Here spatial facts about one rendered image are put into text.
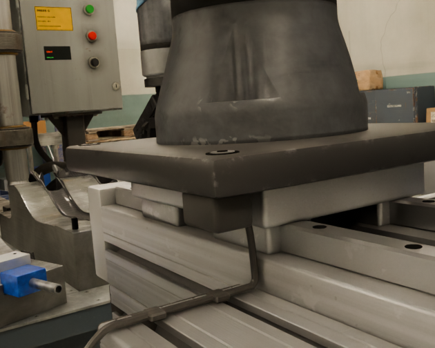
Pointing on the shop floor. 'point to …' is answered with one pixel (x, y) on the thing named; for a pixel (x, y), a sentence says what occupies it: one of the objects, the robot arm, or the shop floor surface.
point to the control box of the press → (66, 64)
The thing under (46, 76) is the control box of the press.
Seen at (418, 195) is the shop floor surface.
